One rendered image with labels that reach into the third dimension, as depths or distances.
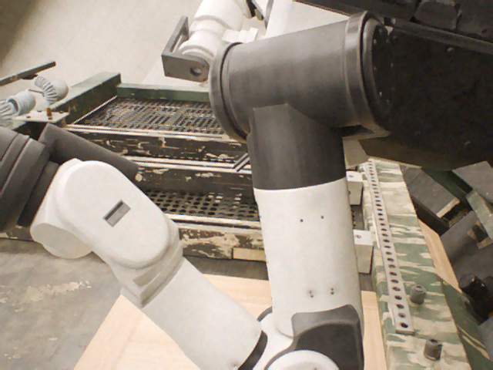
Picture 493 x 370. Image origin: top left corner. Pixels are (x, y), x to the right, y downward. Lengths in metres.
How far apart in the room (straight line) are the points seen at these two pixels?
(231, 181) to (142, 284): 0.97
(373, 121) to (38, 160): 0.29
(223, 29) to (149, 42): 5.54
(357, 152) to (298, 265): 0.21
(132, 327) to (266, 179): 0.54
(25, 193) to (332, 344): 0.30
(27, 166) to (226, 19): 0.36
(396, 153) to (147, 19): 5.70
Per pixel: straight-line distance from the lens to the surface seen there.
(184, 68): 0.67
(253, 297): 0.98
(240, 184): 1.40
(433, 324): 0.94
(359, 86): 0.41
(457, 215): 2.67
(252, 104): 0.45
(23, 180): 0.46
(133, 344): 0.90
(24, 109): 1.69
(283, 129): 0.44
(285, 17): 0.57
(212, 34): 0.68
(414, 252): 1.13
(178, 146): 1.68
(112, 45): 6.33
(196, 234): 1.10
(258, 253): 1.10
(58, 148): 0.50
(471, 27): 0.61
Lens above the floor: 1.35
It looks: 8 degrees down
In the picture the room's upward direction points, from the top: 53 degrees counter-clockwise
